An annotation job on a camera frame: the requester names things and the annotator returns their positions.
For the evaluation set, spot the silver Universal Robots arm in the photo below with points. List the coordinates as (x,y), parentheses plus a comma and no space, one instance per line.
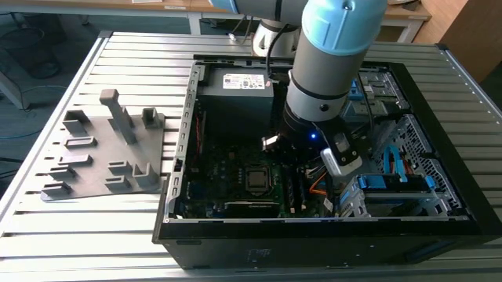
(324,73)

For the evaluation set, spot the silver CPU in socket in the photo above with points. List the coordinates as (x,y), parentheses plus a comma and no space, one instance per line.
(259,179)

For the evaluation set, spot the grey power supply unit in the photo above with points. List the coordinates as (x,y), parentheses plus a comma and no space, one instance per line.
(235,114)

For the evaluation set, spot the blue drive bay latch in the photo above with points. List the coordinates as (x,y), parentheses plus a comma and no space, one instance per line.
(355,94)

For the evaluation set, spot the blue disk carrier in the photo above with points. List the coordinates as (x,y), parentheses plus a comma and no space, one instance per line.
(376,184)

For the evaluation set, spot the dark green motherboard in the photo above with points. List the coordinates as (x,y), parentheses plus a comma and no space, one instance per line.
(219,176)

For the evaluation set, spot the black graphics card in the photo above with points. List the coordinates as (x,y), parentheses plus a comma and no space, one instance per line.
(251,210)

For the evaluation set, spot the metal drive cage with latches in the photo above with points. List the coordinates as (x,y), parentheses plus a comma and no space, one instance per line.
(385,88)

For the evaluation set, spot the metal disk bay cage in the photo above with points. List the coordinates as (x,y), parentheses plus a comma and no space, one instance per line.
(399,205)

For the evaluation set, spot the black open PC case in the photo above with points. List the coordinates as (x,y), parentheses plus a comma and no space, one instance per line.
(313,246)

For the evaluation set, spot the grey plastic parts rack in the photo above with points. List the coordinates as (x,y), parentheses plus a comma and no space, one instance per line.
(146,147)

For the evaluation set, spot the wooden cabinet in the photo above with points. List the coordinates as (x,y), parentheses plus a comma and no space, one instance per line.
(470,35)

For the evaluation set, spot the white furniture leg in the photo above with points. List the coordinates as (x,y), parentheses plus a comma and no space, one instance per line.
(10,91)

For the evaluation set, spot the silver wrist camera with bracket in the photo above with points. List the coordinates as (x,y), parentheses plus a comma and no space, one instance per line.
(336,167)

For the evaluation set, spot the wooden desk with white frame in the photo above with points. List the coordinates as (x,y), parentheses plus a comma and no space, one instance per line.
(403,14)

